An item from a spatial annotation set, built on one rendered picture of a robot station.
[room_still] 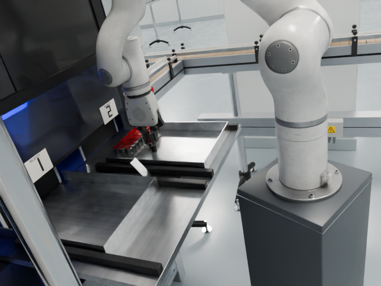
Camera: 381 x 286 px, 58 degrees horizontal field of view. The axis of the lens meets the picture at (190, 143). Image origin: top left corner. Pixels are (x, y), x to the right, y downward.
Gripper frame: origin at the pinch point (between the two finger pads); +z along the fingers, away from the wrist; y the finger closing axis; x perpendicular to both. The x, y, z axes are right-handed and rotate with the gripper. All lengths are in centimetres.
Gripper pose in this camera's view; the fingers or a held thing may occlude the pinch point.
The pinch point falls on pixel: (150, 137)
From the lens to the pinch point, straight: 111.6
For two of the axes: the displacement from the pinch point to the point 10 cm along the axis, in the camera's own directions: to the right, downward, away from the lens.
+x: 3.6, -4.9, 7.9
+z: 1.8, 8.7, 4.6
